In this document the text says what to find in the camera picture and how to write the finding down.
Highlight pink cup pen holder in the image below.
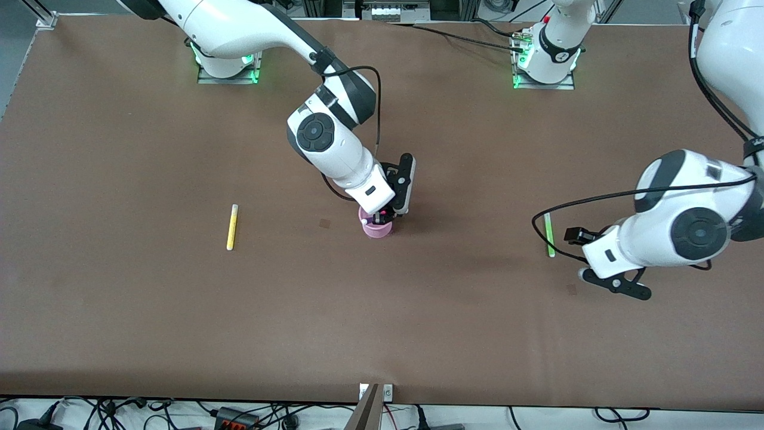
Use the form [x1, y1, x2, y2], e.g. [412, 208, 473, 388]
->
[358, 206, 395, 239]

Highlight white power strip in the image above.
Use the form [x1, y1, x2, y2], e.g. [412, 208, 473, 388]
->
[370, 5, 432, 21]

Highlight black box with orange connectors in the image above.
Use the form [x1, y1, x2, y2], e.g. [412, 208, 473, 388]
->
[214, 407, 261, 430]

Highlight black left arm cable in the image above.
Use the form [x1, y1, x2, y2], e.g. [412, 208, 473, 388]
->
[530, 0, 764, 266]

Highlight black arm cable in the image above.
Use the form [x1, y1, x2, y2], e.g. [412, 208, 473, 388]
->
[530, 0, 764, 266]
[321, 64, 383, 202]

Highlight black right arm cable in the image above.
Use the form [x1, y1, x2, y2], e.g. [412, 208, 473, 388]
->
[321, 64, 383, 202]

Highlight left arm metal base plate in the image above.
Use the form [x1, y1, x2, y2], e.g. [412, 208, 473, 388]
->
[512, 36, 577, 91]

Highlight white pole clamp bracket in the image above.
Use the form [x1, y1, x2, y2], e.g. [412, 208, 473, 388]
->
[359, 383, 394, 402]

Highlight black looped floor cable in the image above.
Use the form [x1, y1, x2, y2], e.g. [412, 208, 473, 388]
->
[593, 407, 652, 426]

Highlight long black table cable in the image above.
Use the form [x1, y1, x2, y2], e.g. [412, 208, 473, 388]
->
[387, 21, 527, 54]

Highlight grey camera support pole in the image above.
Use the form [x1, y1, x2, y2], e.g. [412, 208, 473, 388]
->
[343, 383, 381, 430]

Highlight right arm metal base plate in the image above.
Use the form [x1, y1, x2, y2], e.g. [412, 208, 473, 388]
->
[197, 53, 264, 85]

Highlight metal table corner bracket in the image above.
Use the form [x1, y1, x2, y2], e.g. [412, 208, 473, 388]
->
[21, 0, 59, 30]

